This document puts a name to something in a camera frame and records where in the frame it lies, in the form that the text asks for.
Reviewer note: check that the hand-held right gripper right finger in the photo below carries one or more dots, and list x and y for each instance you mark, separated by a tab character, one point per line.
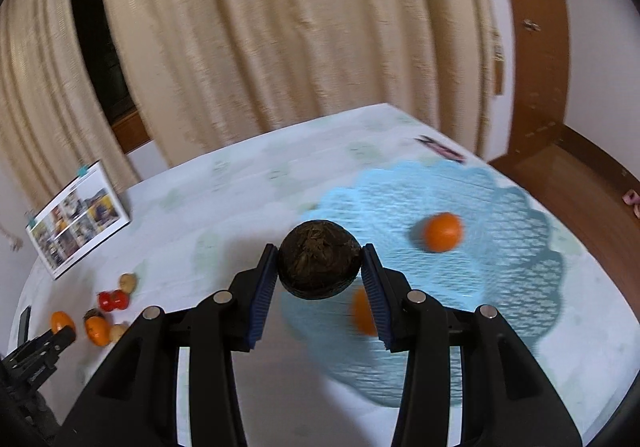
375	299

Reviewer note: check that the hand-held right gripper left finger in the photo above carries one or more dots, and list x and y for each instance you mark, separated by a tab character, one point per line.
264	297

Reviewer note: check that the brown wooden door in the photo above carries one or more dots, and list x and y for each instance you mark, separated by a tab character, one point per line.
535	77

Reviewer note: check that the curtain tieback tassel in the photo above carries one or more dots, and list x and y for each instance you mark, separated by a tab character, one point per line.
495	47

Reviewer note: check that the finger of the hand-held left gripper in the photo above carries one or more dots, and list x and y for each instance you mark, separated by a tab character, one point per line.
52	344

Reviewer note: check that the orange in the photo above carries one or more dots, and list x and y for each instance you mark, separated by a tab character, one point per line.
442	232
96	331
61	319
361	312

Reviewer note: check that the light blue plastic basket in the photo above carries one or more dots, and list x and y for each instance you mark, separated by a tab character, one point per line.
500	252

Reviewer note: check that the wide beige curtain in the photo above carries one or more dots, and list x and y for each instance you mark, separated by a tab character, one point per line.
275	27

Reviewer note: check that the small yellow round fruit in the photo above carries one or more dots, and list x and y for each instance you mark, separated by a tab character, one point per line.
127	282
118	333

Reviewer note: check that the small folding scissors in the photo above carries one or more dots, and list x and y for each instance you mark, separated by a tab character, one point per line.
440	149

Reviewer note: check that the photo print card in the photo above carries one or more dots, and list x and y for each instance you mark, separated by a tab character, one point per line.
75	222

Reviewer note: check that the black flat object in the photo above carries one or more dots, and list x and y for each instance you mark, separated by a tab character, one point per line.
23	322

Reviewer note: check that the narrow beige curtain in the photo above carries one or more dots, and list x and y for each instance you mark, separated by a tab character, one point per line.
40	102

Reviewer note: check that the pink slipper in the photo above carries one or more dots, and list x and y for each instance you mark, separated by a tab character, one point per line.
636	210
629	197

